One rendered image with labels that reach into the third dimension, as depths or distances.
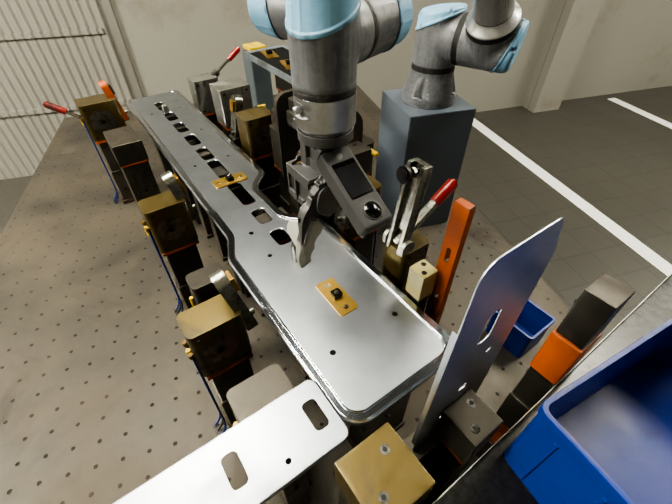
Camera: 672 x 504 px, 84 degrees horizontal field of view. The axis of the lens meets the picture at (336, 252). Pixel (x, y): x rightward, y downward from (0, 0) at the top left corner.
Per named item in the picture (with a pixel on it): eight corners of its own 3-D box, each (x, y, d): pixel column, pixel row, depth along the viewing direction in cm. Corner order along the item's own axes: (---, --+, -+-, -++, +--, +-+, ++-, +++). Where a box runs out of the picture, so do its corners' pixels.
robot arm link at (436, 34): (422, 53, 107) (431, -4, 97) (468, 61, 101) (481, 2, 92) (403, 64, 99) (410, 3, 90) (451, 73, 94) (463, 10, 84)
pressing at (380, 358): (117, 105, 132) (115, 100, 131) (180, 91, 142) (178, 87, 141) (351, 437, 50) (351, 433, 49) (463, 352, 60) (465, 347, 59)
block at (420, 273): (388, 374, 88) (409, 266, 63) (399, 366, 90) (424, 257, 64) (398, 385, 86) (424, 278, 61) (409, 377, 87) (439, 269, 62)
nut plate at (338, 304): (315, 286, 68) (314, 282, 68) (332, 277, 70) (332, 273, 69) (341, 317, 63) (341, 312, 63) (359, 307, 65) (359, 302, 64)
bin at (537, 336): (482, 330, 97) (492, 308, 91) (506, 312, 101) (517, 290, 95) (518, 361, 91) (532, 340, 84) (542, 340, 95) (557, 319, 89)
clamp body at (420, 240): (370, 342, 95) (382, 237, 71) (399, 324, 99) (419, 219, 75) (387, 361, 91) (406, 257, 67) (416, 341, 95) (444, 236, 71)
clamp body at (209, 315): (208, 418, 81) (154, 322, 57) (257, 388, 86) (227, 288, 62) (220, 444, 77) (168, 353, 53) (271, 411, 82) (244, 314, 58)
